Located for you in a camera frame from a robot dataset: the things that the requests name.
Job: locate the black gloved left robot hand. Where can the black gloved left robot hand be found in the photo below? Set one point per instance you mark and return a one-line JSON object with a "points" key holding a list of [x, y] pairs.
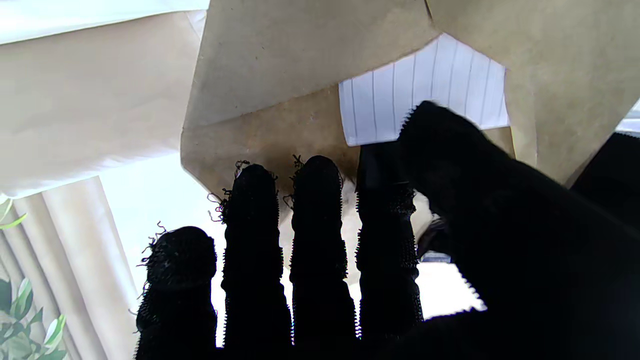
{"points": [[620, 170]]}

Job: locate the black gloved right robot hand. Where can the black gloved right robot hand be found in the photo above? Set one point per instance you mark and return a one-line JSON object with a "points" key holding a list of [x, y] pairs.
{"points": [[500, 260]]}

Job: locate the white lined letter paper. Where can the white lined letter paper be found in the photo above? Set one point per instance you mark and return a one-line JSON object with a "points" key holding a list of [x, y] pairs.
{"points": [[400, 100]]}

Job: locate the brown paper envelope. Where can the brown paper envelope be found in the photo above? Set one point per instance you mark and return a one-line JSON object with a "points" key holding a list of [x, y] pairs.
{"points": [[300, 60]]}

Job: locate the beige pleated curtain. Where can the beige pleated curtain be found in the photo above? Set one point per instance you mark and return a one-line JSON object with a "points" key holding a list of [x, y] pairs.
{"points": [[75, 250]]}

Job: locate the tall green leafy plant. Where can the tall green leafy plant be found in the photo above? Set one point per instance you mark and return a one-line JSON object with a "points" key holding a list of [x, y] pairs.
{"points": [[20, 325]]}

